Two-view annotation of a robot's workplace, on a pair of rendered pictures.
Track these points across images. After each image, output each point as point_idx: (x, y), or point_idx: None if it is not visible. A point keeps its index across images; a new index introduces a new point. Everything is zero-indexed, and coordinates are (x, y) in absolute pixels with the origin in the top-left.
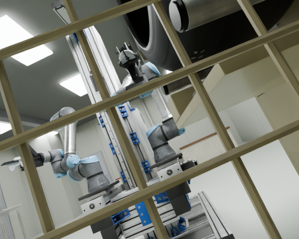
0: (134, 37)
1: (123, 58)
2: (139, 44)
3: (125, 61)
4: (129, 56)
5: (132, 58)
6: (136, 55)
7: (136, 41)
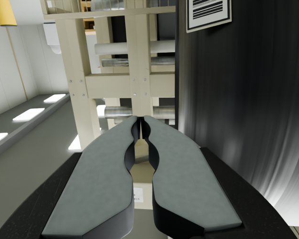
0: (179, 41)
1: (117, 125)
2: (179, 6)
3: (107, 193)
4: (161, 137)
5: (195, 198)
6: (247, 192)
7: (179, 23)
